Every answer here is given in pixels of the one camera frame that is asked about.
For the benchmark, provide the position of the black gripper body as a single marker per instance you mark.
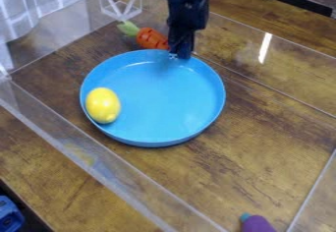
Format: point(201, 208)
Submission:
point(188, 14)

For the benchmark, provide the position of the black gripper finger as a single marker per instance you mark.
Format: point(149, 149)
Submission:
point(181, 42)

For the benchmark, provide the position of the orange toy carrot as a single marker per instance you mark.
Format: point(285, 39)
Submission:
point(146, 37)

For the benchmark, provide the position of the blue round plate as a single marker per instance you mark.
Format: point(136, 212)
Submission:
point(172, 97)

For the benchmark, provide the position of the yellow toy lemon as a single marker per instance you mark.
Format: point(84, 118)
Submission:
point(102, 105)

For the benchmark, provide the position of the purple toy eggplant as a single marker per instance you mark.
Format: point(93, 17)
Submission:
point(254, 223)

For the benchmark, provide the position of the blue plastic object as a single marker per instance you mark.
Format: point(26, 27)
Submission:
point(10, 217)

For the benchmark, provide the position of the clear acrylic enclosure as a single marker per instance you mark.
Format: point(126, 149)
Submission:
point(264, 160)

